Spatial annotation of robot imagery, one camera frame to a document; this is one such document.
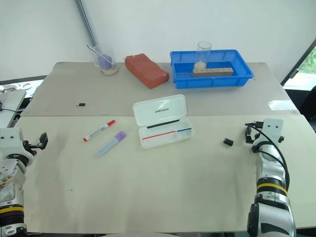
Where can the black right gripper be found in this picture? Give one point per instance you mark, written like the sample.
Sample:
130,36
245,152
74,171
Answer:
256,135

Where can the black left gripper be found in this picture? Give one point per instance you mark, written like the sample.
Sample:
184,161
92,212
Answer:
30,147

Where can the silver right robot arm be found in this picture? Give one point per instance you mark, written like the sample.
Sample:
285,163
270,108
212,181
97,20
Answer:
270,187

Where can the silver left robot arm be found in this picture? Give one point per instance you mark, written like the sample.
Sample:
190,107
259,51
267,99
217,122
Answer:
11,187

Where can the white plastic pencil case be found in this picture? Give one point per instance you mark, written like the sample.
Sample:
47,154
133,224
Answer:
160,118

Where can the small black and red cap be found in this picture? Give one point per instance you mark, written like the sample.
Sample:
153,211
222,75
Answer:
228,142

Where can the white marker with red cap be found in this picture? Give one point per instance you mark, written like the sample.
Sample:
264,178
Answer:
98,130

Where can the blue pen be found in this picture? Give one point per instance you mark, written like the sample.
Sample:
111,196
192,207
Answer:
184,129

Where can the blue plastic bin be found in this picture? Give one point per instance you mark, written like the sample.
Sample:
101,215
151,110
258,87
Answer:
212,79

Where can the purple and blue highlighter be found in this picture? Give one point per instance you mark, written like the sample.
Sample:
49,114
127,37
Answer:
111,144

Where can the black office chair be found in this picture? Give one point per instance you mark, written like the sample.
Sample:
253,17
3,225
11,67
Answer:
310,106

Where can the wooden block with holes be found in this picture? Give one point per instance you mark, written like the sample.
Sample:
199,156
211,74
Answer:
213,72

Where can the black pen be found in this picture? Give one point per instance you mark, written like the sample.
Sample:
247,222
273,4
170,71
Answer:
163,123

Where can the red pen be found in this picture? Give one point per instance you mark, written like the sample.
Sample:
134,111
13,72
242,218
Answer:
159,135

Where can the clear glass cup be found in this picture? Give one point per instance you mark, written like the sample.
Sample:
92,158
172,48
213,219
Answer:
204,55

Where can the glass beaker with purple contents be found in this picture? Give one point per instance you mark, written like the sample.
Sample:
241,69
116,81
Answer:
106,61

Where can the metal stirring spoon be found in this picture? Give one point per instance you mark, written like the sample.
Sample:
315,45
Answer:
97,53

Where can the red brick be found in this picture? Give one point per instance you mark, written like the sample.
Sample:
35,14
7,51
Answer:
145,70

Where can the metal flexible conduit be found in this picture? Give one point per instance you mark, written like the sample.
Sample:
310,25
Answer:
86,22

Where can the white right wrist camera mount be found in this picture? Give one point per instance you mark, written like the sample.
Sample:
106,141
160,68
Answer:
271,128

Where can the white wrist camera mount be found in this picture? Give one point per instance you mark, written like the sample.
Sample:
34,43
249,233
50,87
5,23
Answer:
11,137
271,128

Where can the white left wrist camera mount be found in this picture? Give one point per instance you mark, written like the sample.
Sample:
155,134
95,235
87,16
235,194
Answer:
11,137

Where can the dark window frame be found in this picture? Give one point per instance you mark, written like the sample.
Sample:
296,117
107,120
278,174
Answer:
300,59

